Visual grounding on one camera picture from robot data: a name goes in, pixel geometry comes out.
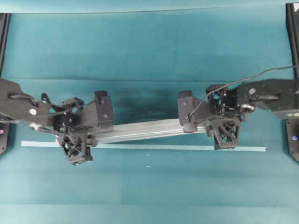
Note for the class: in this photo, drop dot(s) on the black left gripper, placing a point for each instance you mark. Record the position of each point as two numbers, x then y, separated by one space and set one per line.
67 116

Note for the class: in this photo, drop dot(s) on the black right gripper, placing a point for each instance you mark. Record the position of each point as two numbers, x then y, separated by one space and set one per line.
220 104

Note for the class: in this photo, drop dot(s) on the silver aluminium rail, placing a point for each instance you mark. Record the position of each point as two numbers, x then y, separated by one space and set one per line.
142 131

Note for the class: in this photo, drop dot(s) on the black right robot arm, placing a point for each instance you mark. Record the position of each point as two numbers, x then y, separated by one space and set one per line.
281 96

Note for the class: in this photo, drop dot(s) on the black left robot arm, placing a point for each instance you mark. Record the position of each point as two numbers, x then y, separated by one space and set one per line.
19 107

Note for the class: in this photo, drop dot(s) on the teal table cloth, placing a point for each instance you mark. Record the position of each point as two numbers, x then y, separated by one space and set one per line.
127 186

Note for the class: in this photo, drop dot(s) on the light tape strip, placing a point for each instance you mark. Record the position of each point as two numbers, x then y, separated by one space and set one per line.
149 147

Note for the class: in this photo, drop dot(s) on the black table frame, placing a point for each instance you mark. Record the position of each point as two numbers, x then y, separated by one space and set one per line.
293 35

